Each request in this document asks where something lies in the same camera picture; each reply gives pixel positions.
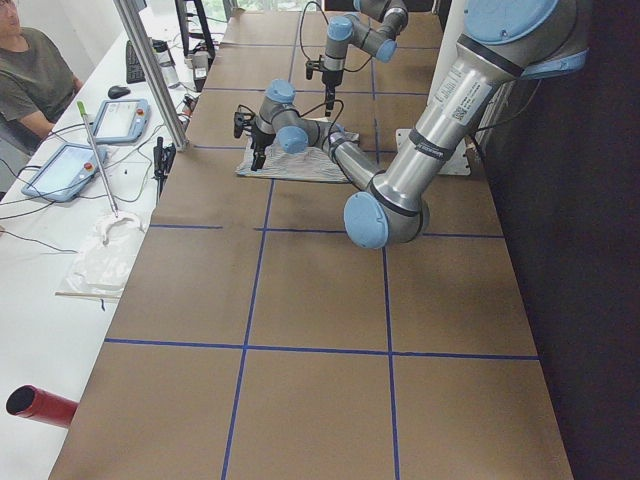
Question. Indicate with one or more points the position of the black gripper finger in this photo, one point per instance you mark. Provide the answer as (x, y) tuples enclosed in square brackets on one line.
[(258, 161), (329, 100)]

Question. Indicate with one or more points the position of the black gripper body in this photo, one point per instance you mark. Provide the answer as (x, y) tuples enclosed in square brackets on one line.
[(258, 142), (330, 83)]

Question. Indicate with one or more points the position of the navy white striped polo shirt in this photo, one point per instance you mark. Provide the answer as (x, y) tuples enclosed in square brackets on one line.
[(311, 165)]

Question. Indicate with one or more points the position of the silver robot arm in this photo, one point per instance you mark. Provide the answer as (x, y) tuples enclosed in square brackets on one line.
[(501, 41), (373, 29)]

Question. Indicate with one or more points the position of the black keyboard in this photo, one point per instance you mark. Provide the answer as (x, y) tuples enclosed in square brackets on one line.
[(134, 72)]

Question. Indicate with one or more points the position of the upper blue teach pendant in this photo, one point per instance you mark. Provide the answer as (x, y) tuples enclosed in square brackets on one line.
[(120, 121)]

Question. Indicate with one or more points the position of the blue teach pendant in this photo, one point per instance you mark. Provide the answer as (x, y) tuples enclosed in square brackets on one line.
[(120, 121), (64, 175)]

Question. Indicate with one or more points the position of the black computer mouse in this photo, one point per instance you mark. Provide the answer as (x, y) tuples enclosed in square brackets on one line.
[(116, 92)]

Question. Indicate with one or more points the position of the brown paper table cover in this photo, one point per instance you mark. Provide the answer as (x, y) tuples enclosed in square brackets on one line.
[(254, 340)]

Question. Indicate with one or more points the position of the reacher grabber stick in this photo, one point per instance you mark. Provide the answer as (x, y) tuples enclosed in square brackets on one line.
[(117, 216)]

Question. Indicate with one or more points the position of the lower blue teach pendant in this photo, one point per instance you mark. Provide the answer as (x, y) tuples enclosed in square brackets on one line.
[(64, 175)]

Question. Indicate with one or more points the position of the clear plastic bag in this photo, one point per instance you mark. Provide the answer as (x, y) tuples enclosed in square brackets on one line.
[(101, 270)]

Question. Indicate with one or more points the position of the seated person grey shirt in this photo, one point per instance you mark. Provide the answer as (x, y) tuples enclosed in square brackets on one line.
[(37, 84)]

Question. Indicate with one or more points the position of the red cylinder bottle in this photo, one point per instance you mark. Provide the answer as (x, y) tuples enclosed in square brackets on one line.
[(36, 404)]

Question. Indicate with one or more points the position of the aluminium frame post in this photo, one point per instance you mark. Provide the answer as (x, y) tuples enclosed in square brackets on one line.
[(137, 34)]

